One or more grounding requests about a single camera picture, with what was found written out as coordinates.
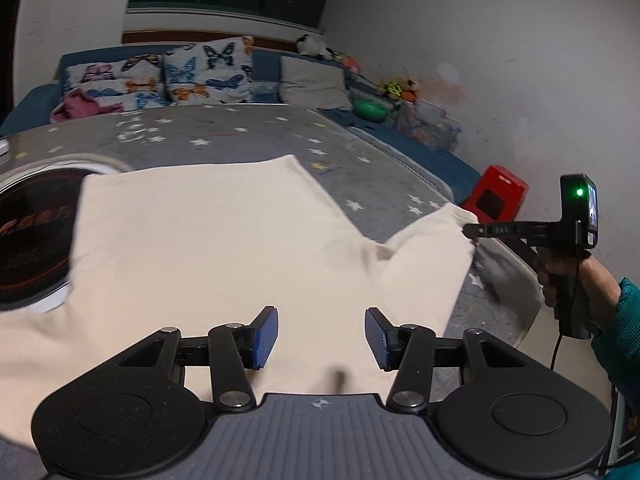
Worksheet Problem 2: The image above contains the grey star-print blanket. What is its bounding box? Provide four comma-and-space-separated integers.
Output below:
0, 104, 545, 353

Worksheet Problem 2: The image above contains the cream t-shirt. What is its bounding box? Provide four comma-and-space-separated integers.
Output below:
0, 155, 480, 453

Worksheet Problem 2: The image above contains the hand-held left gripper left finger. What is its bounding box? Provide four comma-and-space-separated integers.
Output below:
118, 305, 279, 411

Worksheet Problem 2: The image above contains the yellow green plush toy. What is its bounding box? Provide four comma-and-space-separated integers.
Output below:
378, 77, 420, 102

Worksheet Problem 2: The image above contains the person's right forearm teal sleeve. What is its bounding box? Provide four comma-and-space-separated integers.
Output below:
591, 277, 640, 480

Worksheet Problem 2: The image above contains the square butterfly print pillow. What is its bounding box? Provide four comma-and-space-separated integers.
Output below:
162, 36, 256, 106

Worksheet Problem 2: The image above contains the wide butterfly print pillow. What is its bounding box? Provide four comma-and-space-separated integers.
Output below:
59, 54, 170, 112

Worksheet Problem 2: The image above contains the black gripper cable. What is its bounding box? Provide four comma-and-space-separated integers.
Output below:
550, 332, 567, 372

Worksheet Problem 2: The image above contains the pink cloth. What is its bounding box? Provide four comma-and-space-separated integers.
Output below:
51, 88, 124, 122

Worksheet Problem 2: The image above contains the grey pillow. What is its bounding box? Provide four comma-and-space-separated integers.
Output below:
278, 55, 354, 111

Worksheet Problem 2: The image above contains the white cloth black round print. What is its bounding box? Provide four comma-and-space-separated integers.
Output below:
0, 160, 132, 313

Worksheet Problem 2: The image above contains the black and white plush toy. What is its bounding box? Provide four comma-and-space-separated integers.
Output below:
295, 33, 335, 59

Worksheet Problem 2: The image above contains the person's right hand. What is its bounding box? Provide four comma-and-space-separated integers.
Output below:
535, 252, 622, 332

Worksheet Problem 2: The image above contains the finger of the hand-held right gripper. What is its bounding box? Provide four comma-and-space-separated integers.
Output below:
462, 222, 532, 241

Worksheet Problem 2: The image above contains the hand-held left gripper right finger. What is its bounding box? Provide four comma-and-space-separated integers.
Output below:
365, 307, 527, 411

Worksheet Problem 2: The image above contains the blue sofa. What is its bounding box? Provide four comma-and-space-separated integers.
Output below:
0, 42, 482, 202

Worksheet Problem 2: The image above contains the red plastic stool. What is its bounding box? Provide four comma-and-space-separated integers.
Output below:
460, 164, 530, 224

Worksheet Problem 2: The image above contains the green plastic basin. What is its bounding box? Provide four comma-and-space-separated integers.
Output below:
352, 98, 389, 122

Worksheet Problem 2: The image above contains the clear plastic storage box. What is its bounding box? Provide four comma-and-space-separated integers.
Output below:
396, 100, 462, 152

